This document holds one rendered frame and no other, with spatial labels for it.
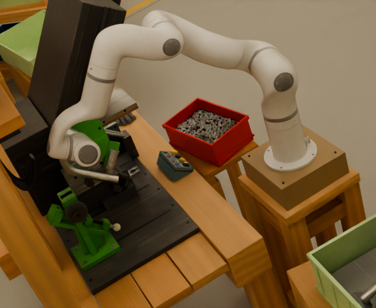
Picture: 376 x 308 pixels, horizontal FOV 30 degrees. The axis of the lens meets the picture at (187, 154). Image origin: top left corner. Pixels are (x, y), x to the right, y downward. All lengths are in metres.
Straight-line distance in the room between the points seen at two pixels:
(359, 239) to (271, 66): 0.59
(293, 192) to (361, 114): 1.89
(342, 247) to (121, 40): 0.90
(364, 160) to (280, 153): 1.51
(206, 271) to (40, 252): 0.59
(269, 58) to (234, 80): 2.63
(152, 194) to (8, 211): 0.87
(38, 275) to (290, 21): 3.76
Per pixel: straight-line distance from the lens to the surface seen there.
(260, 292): 2.43
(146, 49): 2.04
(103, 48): 2.06
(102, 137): 2.57
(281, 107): 2.29
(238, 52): 2.19
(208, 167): 2.79
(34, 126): 2.62
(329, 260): 2.16
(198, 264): 2.29
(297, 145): 2.40
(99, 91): 2.11
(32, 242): 1.93
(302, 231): 2.47
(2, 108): 2.15
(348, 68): 4.65
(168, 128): 2.88
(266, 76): 2.18
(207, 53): 2.14
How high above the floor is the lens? 2.47
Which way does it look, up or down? 35 degrees down
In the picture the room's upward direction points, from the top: 21 degrees counter-clockwise
